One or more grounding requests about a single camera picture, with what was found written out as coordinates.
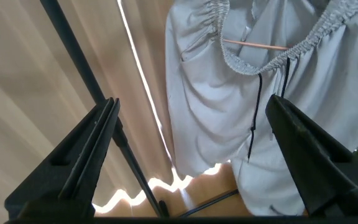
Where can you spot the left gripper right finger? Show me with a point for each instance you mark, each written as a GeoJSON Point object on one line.
{"type": "Point", "coordinates": [322, 183]}

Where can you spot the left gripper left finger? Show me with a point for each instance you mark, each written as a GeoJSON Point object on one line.
{"type": "Point", "coordinates": [79, 174]}

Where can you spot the pale grey shorts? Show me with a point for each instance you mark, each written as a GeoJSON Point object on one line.
{"type": "Point", "coordinates": [216, 109]}

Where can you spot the pink clothes hanger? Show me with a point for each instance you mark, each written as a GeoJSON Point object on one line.
{"type": "Point", "coordinates": [253, 45]}

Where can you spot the black clothes rack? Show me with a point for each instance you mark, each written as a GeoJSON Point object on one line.
{"type": "Point", "coordinates": [73, 53]}

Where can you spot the beige curtain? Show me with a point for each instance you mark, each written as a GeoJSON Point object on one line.
{"type": "Point", "coordinates": [26, 77]}

